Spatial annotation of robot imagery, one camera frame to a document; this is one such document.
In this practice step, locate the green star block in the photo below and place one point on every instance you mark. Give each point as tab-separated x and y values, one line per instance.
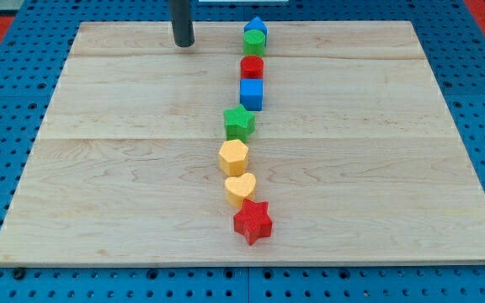
239	123

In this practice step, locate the yellow hexagon block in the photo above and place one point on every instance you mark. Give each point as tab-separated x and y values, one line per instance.
233	157

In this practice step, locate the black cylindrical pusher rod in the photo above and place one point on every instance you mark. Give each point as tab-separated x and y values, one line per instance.
182	22

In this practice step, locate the wooden board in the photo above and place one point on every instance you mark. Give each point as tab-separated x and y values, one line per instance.
354	149

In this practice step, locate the blue cube block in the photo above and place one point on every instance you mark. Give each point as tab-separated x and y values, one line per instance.
251	92

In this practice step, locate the red cylinder block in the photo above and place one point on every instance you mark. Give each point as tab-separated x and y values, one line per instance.
252	67

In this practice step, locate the blue pentagon block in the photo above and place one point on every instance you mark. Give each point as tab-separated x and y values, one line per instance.
258	24

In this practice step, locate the red star block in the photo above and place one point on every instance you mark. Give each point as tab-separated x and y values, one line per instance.
252	221

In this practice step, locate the green cylinder block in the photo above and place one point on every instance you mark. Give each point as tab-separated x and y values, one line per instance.
254	43

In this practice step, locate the yellow heart block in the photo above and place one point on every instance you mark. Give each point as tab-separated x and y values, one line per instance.
240	188

